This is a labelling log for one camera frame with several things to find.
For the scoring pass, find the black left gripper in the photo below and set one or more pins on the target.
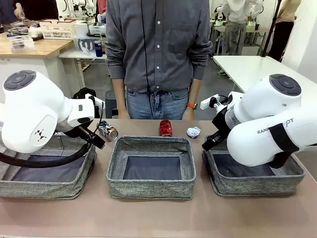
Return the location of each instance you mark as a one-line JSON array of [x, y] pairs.
[[81, 131]]

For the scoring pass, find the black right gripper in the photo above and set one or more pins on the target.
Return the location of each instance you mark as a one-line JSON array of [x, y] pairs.
[[223, 124]]

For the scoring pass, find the crushed black Pepsi can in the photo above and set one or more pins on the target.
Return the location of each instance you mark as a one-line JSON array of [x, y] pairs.
[[109, 131]]

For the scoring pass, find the crushed red can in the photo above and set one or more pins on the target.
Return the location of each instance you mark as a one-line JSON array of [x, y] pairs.
[[166, 127]]

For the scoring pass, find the person's left forearm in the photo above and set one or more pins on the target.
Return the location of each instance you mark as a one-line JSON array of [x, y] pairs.
[[194, 91]]

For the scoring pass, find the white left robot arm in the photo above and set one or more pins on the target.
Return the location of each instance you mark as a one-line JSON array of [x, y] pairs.
[[29, 111]]

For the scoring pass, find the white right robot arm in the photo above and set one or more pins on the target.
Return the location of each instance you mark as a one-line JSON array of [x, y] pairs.
[[260, 111]]

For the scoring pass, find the person's right forearm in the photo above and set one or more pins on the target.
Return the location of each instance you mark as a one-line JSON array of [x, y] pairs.
[[119, 94]]

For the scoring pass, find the person's left hand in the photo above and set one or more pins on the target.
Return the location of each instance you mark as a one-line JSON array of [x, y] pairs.
[[188, 114]]

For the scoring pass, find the person's right hand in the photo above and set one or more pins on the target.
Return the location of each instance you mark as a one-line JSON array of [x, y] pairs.
[[123, 115]]

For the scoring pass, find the crumpled white paper ball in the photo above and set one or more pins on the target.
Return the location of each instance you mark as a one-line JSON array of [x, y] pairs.
[[193, 132]]

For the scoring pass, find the black backpack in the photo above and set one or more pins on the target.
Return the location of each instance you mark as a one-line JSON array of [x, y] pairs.
[[83, 92]]

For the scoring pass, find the orange wrist watch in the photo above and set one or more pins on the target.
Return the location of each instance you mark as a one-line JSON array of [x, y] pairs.
[[192, 105]]

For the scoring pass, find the grey stool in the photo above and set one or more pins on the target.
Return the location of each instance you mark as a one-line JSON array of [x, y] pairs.
[[110, 99]]

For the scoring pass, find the grey fabric basket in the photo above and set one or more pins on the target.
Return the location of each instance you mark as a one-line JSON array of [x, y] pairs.
[[49, 191], [247, 186], [148, 188]]

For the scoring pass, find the white table with thin legs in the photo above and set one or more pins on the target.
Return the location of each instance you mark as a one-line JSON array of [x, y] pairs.
[[74, 55]]

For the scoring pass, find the blue drink can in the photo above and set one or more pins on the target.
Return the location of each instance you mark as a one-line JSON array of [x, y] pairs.
[[98, 49]]

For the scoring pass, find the white slatted basket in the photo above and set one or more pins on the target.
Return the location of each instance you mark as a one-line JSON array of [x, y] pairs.
[[96, 31]]

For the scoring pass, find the white cylinder container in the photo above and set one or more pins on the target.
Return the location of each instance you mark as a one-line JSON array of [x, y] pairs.
[[80, 29]]

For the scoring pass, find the clear labelled plastic box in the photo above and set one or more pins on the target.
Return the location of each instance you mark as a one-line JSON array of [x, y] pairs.
[[22, 43]]

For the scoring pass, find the person in grey shirt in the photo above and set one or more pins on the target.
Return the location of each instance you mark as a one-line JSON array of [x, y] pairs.
[[161, 49]]

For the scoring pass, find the background person in white clothes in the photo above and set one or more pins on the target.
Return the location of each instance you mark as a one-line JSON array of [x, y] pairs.
[[235, 32]]

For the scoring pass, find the background person in red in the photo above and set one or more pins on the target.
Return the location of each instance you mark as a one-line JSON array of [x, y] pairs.
[[101, 6]]

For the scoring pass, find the black tripod pole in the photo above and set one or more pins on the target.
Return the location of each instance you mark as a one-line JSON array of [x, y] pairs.
[[271, 29]]

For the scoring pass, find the background person in dark clothes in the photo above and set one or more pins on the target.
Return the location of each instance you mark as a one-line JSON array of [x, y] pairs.
[[37, 7]]

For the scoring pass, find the background person in beige top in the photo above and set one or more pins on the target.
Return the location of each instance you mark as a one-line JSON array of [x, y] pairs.
[[287, 12]]

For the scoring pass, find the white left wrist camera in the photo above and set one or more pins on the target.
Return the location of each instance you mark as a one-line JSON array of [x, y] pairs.
[[97, 101]]

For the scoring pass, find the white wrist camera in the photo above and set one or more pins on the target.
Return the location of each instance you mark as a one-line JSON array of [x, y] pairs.
[[206, 102], [97, 101]]

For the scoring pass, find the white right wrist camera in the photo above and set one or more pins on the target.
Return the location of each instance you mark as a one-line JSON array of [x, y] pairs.
[[206, 102]]

